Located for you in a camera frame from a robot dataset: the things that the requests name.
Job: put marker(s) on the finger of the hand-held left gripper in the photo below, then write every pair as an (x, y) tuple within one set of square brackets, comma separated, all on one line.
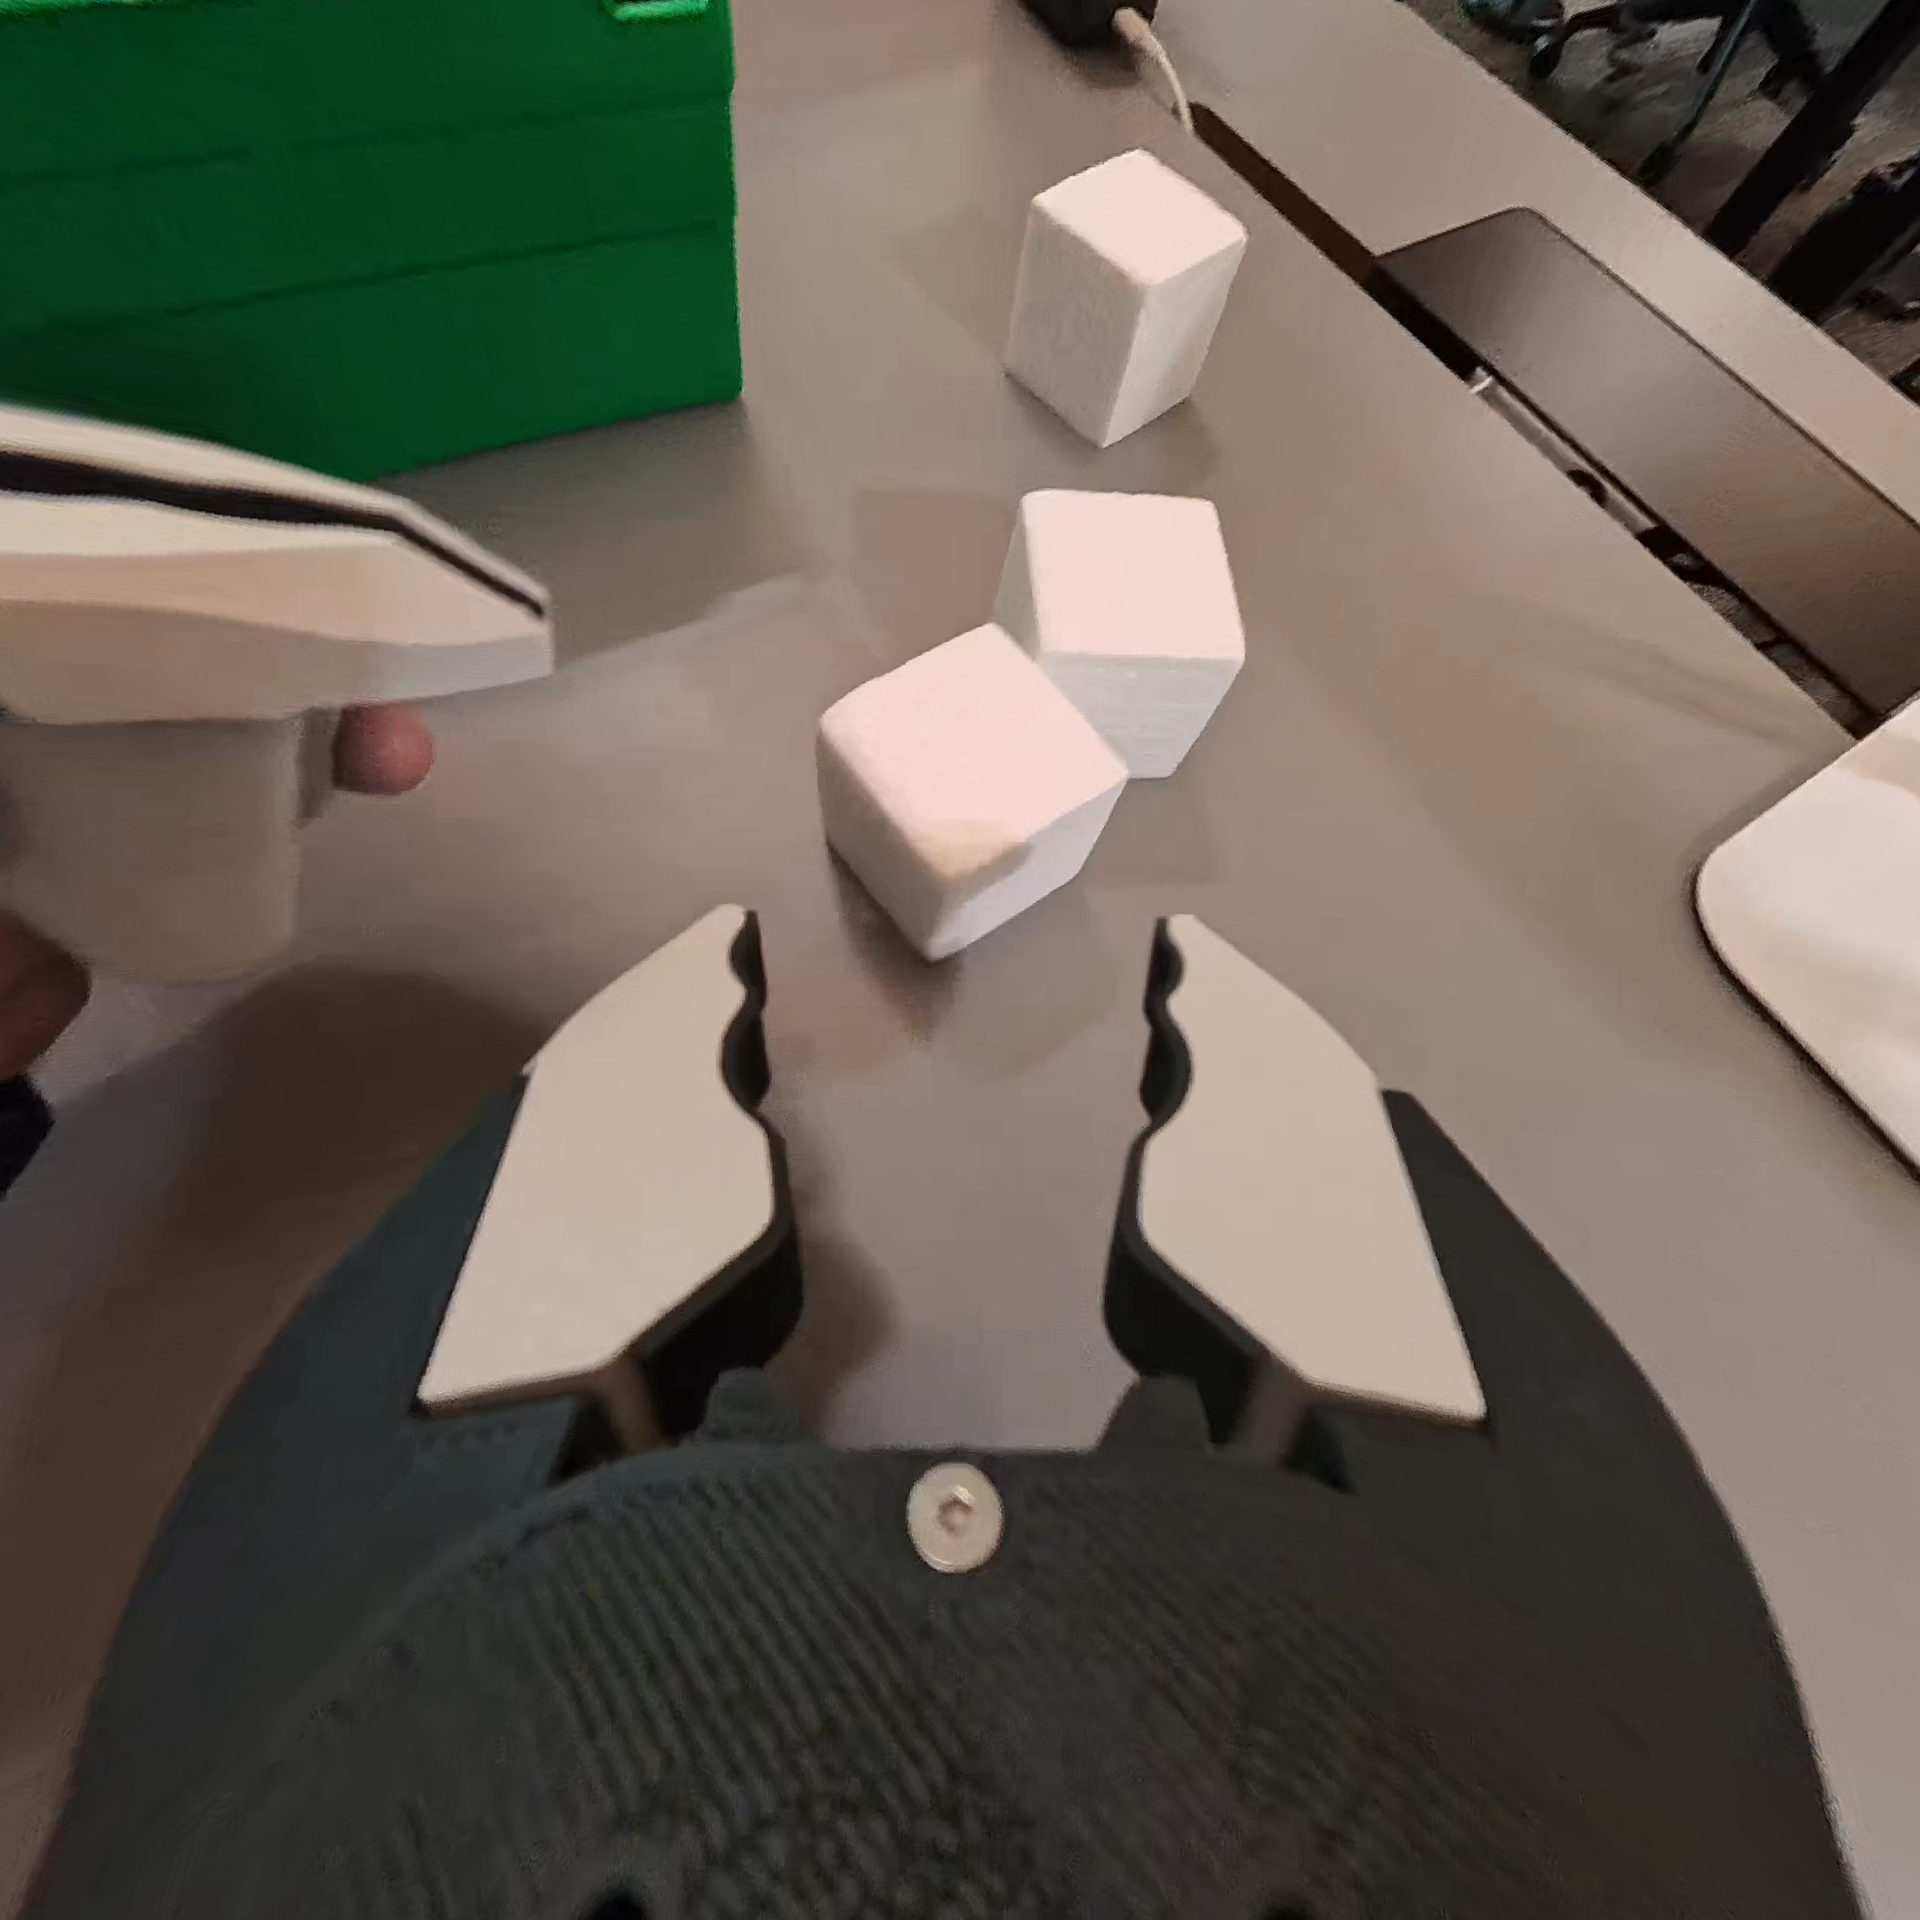
[(150, 460), (225, 615)]

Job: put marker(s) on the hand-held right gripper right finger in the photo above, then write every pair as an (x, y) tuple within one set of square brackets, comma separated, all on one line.
[(1289, 1201)]

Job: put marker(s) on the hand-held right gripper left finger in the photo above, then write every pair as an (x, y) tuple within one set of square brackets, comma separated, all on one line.
[(616, 1201)]

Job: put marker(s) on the green plastic bin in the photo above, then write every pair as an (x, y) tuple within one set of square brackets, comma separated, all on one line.
[(375, 224)]

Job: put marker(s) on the white foam block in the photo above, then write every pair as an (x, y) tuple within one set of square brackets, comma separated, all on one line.
[(961, 765), (1124, 284), (1124, 600)]

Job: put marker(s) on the grey desk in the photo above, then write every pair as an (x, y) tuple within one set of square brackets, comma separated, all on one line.
[(1424, 839)]

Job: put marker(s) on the person's left hand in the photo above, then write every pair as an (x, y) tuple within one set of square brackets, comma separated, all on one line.
[(382, 750)]

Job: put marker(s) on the white document stand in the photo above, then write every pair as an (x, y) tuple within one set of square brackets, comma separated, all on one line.
[(1830, 902)]

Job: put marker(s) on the black power adapter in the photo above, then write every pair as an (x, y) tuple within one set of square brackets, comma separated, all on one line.
[(1072, 15)]

